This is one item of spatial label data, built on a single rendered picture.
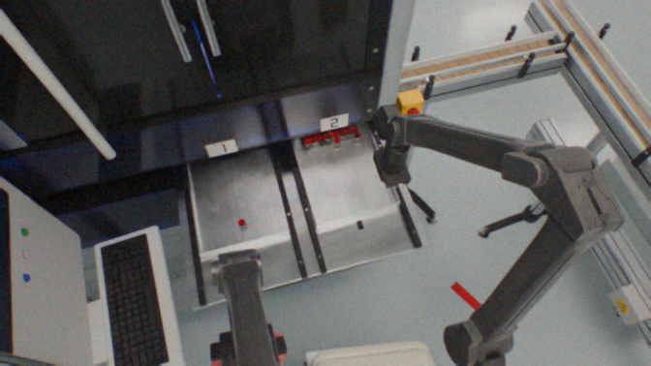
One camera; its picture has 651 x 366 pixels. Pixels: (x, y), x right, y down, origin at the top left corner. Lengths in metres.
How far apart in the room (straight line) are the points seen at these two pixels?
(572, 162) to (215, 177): 1.07
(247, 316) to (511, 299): 0.42
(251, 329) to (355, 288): 1.59
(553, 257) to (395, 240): 0.71
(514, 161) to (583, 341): 1.80
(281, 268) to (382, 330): 0.95
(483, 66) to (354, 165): 0.57
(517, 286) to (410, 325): 1.45
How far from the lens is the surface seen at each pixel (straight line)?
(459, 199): 2.47
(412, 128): 0.93
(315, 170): 1.44
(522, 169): 0.68
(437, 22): 3.25
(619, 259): 1.96
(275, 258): 1.33
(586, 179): 0.69
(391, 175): 1.10
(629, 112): 1.74
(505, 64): 1.75
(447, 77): 1.65
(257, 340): 0.63
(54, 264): 1.42
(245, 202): 1.41
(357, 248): 1.33
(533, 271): 0.75
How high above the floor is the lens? 2.13
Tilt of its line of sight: 62 degrees down
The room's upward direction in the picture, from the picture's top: 1 degrees counter-clockwise
